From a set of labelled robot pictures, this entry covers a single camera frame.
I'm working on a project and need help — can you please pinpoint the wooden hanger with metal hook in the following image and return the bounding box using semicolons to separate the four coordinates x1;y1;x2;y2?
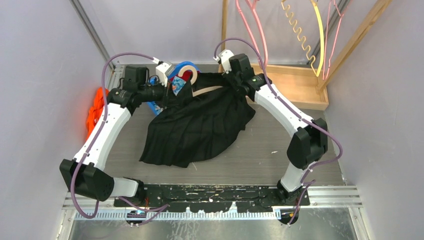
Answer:
280;0;325;77

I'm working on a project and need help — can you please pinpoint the black garment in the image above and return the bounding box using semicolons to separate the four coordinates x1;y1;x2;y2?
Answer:
139;81;256;168

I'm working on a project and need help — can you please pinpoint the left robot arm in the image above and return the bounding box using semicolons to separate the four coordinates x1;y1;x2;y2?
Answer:
59;62;174;207

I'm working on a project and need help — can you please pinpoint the pink wire hanger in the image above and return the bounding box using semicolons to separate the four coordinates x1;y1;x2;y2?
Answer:
322;0;349;81

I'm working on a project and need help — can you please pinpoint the blue floral garment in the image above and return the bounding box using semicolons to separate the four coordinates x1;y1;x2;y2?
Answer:
171;76;186;96

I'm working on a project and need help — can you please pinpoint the wooden rack post right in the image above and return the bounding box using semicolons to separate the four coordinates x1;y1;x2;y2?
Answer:
315;0;392;94

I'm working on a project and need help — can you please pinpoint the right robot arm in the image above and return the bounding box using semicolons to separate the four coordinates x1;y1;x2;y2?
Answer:
216;50;328;206

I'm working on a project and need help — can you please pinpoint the red pleated skirt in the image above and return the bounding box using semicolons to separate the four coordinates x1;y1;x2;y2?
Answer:
179;70;193;82

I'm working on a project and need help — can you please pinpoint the pink plastic hanger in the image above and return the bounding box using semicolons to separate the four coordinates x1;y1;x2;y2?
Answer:
235;0;270;69

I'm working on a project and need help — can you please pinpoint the blue plastic bin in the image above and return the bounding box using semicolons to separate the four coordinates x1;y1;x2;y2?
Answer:
147;61;200;116

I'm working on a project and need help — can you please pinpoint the aluminium frame rail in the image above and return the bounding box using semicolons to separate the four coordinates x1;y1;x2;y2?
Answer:
69;0;111;61

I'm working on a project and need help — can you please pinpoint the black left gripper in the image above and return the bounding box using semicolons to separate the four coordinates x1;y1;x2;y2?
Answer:
138;77;180;109

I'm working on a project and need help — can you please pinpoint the orange cloth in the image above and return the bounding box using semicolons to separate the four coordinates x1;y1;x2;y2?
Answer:
85;87;105;140

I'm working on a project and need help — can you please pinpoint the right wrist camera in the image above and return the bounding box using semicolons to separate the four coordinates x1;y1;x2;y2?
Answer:
213;49;234;74

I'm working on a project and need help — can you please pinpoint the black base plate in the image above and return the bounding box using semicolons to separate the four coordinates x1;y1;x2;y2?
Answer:
114;184;310;213

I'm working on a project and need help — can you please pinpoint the wooden rack base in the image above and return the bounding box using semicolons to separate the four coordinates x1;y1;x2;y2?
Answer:
266;64;329;111

